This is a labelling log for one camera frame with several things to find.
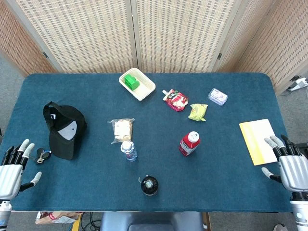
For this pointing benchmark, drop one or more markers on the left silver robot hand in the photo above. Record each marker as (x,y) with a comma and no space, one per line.
(9,175)

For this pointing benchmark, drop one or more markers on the clear purple tissue pack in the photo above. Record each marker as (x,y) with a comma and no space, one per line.
(217,96)

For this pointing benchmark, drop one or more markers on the woven folding screen panel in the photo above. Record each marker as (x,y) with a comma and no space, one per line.
(245,29)
(286,43)
(19,43)
(185,36)
(79,36)

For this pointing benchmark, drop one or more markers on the green snack packet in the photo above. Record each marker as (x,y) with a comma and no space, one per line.
(197,112)

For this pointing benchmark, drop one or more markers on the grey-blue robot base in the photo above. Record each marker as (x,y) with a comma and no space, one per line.
(151,221)

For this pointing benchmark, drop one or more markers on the clear water bottle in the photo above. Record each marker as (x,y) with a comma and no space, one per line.
(130,151)

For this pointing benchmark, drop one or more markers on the red NFC juice bottle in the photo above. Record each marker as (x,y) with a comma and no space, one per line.
(188,144)

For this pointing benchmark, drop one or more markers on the black bag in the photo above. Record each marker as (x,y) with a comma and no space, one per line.
(63,134)

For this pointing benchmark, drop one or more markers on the dark tea bottle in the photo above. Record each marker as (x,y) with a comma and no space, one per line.
(149,185)

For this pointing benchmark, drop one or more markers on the black screen hinge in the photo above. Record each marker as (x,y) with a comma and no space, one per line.
(45,55)
(219,56)

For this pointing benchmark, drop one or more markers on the white power strip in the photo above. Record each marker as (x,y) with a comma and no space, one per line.
(298,83)

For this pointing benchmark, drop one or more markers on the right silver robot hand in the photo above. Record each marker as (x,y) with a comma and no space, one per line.
(292,170)

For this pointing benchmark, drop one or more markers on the green plastic block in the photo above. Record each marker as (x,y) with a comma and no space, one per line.
(131,81)

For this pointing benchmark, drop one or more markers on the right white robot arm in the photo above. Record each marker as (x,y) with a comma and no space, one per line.
(300,211)

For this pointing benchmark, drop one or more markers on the yellow and white paper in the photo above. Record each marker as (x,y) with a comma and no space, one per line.
(257,139)

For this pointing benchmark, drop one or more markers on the blue tablecloth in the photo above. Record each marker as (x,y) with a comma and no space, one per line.
(96,178)

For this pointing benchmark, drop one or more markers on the red spouted drink pouch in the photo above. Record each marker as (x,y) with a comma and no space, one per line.
(176,101)

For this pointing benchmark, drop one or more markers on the clear bag of biscuits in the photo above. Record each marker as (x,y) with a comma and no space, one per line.
(123,130)

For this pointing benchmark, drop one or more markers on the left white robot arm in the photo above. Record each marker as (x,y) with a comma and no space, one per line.
(4,213)

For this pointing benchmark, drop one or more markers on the black key bunch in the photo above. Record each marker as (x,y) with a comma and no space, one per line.
(42,156)

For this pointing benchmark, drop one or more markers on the beige food tray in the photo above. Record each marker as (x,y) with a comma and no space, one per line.
(144,90)

